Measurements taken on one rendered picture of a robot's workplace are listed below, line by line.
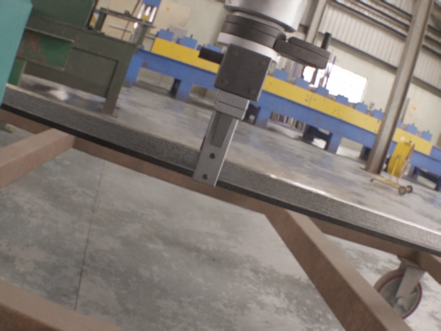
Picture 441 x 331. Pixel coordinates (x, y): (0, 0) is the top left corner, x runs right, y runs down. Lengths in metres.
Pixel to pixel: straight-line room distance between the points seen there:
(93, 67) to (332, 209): 3.97
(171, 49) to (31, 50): 6.27
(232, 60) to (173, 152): 0.13
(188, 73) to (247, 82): 8.47
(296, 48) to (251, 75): 0.07
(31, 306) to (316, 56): 0.43
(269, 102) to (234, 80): 8.75
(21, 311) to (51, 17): 4.12
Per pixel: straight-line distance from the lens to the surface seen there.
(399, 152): 7.00
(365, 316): 0.77
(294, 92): 9.30
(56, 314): 0.58
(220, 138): 0.57
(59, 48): 2.73
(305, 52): 0.60
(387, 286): 1.82
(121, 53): 4.48
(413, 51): 8.85
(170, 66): 8.99
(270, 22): 0.60
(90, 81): 4.52
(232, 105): 0.55
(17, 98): 0.65
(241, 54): 0.56
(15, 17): 0.19
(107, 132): 0.62
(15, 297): 0.58
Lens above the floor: 0.59
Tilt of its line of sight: 8 degrees down
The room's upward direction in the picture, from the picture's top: 20 degrees clockwise
